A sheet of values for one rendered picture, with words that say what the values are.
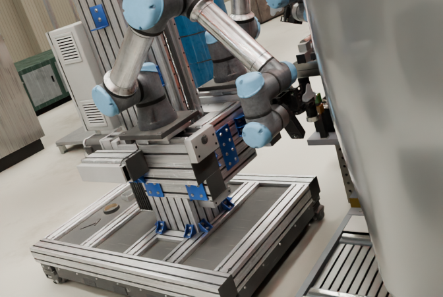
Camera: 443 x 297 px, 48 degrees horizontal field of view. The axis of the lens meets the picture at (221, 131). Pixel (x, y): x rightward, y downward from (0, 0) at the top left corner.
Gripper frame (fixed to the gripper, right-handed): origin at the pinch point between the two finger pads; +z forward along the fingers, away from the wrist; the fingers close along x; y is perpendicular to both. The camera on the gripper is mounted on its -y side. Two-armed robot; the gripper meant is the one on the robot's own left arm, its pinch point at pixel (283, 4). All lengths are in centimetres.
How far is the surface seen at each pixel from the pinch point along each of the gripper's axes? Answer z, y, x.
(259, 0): 679, -8, 215
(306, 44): -71, 11, -18
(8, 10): 919, 72, -243
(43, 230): 108, 163, -104
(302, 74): -70, 21, -17
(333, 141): -21, 56, 25
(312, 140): -13, 57, 18
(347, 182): -3, 81, 46
